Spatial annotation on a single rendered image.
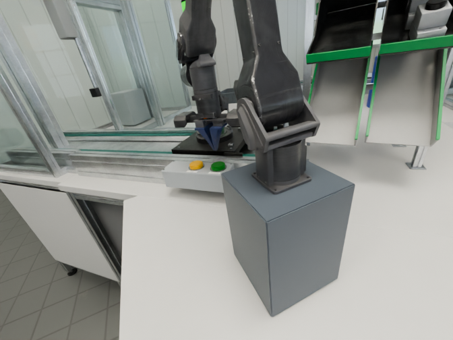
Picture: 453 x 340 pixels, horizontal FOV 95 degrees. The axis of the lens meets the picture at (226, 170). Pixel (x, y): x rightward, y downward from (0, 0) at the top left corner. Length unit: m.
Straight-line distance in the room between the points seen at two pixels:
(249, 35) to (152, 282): 0.45
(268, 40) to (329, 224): 0.25
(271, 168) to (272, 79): 0.11
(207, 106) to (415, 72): 0.54
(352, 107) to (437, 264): 0.39
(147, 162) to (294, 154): 0.58
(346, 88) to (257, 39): 0.46
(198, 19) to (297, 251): 0.43
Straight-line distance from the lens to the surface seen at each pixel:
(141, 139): 1.14
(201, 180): 0.59
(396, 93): 0.72
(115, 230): 1.34
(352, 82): 0.72
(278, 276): 0.33
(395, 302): 0.47
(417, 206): 0.68
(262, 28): 0.29
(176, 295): 0.46
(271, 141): 0.27
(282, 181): 0.29
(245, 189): 0.30
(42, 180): 1.24
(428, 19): 0.63
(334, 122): 0.66
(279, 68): 0.29
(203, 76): 0.50
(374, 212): 0.62
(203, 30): 0.49
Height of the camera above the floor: 1.23
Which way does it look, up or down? 28 degrees down
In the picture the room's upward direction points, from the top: 9 degrees counter-clockwise
